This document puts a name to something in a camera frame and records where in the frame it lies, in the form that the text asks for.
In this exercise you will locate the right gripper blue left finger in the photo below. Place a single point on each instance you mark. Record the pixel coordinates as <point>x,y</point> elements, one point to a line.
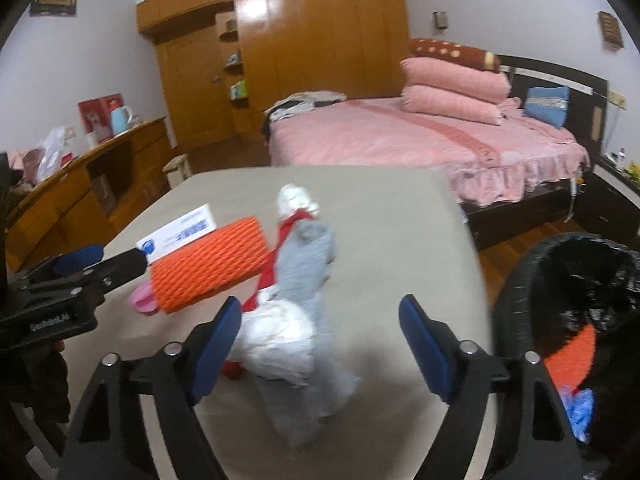
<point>107,438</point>

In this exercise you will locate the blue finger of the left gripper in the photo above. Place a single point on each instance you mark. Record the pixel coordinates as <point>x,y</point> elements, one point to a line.
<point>78,260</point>
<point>116,271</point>

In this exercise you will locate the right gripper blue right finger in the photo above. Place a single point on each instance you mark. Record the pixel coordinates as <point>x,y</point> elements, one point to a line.
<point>533,439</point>

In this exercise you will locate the pink sock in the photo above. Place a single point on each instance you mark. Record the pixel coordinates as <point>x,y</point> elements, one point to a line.
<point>142,299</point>

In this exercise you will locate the red cloth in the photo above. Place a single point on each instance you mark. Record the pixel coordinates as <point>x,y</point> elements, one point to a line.
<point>233,370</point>

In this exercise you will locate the blue plastic wrapper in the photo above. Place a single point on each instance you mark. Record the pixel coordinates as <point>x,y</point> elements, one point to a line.
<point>578,405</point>

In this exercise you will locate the white wrapper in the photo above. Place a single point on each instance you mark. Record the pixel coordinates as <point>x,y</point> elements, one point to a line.
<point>276,341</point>

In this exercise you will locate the white blue medicine box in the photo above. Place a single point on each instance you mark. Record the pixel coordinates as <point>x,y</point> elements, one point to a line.
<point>177,234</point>

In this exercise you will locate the grey sock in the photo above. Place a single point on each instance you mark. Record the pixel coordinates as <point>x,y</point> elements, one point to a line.
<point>298,403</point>

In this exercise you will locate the orange foam mesh sleeve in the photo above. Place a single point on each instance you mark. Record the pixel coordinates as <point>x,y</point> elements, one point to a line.
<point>215,262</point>

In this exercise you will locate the white tissue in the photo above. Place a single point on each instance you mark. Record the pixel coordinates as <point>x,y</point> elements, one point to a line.
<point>292,199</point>

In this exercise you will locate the black-lined trash bin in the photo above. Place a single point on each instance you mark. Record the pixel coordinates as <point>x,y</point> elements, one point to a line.
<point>561,285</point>

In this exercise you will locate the wooden sideboard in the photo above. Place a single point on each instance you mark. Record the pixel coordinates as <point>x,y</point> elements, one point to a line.
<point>91,199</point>

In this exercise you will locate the white plastic bag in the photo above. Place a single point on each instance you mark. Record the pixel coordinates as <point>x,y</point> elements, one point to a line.
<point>52,149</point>

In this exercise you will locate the small white stool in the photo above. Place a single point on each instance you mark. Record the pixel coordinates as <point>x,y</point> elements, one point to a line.
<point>177,170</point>

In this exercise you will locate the light blue kettle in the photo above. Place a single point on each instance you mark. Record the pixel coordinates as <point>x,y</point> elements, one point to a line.
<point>120,117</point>

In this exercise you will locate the black nightstand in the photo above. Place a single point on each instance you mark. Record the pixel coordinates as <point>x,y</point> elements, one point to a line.
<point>609,204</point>

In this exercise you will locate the clothes pile on bed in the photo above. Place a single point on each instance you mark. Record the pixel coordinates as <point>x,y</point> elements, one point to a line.
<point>300,103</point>

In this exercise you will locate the wooden wardrobe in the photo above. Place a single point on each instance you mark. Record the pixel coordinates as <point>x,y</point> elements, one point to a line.
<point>224,62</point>

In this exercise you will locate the pink covered bed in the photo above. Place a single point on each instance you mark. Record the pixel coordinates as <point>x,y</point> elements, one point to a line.
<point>508,179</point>

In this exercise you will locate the yellow plush toy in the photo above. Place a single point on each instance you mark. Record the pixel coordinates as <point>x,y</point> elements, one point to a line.
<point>633,171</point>

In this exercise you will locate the white lotion bottle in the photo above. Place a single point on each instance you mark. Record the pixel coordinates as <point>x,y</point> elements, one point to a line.
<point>620,159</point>

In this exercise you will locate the blue cushion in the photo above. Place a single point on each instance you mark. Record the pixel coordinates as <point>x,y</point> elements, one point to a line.
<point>549,105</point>

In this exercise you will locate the lower pink pillow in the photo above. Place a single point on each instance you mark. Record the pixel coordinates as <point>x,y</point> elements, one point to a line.
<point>433,101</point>

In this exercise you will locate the pink pillow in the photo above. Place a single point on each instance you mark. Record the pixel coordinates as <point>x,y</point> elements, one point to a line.
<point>433,101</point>
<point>479,84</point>

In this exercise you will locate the upper pink pillow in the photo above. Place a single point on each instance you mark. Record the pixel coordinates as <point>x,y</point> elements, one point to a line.
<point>479,84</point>

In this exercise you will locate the brown dotted bolster pillow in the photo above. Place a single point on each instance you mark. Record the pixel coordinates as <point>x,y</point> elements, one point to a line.
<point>471,57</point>

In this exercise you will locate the red photo frame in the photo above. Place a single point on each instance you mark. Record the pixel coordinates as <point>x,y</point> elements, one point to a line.
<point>95,115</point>

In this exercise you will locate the right wall lamp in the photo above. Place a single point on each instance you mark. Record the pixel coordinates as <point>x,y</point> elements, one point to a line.
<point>610,30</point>

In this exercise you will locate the wall lamp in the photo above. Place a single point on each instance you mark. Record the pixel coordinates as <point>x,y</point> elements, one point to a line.
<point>610,30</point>
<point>440,20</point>

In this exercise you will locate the left wall lamp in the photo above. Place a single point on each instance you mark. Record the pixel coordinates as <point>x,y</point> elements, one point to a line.
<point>440,20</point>

